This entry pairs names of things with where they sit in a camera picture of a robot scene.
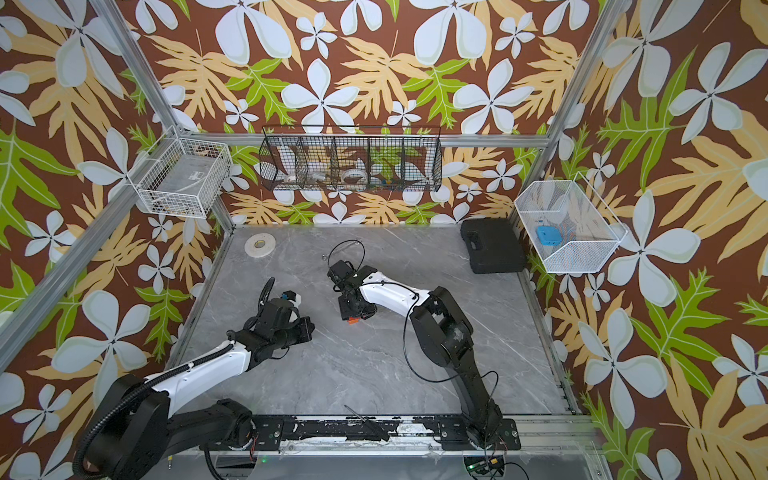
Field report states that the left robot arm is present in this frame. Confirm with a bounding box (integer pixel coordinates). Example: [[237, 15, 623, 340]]
[[72, 291, 314, 479]]

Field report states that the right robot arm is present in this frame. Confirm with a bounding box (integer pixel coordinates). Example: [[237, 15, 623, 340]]
[[328, 261, 520, 449]]

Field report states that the white tape roll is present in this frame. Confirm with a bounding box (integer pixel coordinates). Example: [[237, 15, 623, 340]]
[[244, 233, 277, 258]]

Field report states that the black plastic case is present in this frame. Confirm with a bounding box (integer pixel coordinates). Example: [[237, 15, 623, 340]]
[[460, 218, 527, 274]]

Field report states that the blue object in basket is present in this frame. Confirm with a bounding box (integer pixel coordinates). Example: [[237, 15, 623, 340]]
[[535, 225, 563, 247]]

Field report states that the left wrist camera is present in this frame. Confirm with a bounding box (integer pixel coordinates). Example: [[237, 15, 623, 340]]
[[281, 290, 302, 308]]

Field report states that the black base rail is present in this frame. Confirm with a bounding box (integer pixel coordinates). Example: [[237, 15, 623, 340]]
[[250, 413, 521, 453]]

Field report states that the black wire basket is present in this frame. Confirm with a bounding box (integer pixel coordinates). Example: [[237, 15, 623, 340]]
[[256, 125, 444, 192]]

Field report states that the white wire basket left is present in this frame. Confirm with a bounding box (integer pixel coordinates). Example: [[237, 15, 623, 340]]
[[130, 127, 232, 219]]

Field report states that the white wire basket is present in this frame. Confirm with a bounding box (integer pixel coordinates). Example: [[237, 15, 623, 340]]
[[514, 174, 628, 276], [130, 127, 232, 219]]

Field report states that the aluminium frame back bar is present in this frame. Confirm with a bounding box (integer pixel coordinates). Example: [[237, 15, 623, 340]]
[[179, 131, 550, 149]]

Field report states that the aluminium frame post right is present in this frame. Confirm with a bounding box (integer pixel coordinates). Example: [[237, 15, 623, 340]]
[[520, 0, 632, 193]]

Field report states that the white wire basket right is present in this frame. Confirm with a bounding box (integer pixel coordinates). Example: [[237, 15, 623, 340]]
[[514, 174, 628, 276]]

